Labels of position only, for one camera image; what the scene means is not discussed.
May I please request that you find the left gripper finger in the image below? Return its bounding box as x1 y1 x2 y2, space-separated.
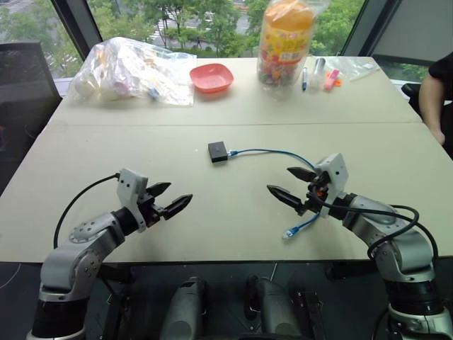
163 193 194 221
146 182 172 198

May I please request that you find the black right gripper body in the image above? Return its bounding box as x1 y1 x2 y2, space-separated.
303 171 331 214

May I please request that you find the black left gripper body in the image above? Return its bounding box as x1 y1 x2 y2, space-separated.
138 192 166 228

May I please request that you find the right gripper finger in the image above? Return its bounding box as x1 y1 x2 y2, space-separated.
266 184 306 216
287 166 316 183

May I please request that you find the small black box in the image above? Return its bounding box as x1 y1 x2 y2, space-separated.
207 141 229 164

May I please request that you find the pink highlighter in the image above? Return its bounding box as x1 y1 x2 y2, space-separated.
323 69 340 91

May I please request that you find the grey rounded robot leg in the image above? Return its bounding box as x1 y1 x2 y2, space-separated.
245 273 306 340
165 276 210 340

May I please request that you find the empty clear plastic bag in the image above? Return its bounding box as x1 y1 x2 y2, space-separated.
324 56 382 84

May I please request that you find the clear bag of white items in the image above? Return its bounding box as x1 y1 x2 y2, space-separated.
67 35 197 108

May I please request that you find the pink plastic bowl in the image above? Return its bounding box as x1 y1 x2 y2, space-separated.
189 62 236 94

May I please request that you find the bagged jar of colourful candy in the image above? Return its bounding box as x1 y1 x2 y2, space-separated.
257 0 333 91

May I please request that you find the black chair armrest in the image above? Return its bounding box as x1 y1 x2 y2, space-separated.
401 82 426 118

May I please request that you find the black mesh office chair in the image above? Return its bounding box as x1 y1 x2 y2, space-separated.
0 40 64 159

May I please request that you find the person's black shirt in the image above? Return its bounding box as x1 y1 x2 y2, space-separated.
427 52 453 107

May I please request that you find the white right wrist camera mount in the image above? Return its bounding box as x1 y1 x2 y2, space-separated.
314 152 350 217

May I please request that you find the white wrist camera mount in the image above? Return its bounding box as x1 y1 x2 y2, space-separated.
314 152 350 217
117 169 149 233

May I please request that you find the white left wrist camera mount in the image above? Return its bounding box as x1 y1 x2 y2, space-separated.
117 169 149 233

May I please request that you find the blue cable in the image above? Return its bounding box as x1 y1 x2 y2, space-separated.
227 148 321 242

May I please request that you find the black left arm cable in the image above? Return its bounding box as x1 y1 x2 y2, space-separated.
52 173 122 249

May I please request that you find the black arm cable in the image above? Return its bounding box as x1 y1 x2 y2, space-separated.
310 190 440 264
52 173 122 249

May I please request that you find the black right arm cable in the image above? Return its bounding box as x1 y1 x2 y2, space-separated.
310 190 440 264

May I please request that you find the black bracket under table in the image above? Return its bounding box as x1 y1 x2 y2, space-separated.
289 289 326 340

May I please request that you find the dark window frame post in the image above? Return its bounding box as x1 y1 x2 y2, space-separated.
340 0 379 57
51 0 104 62

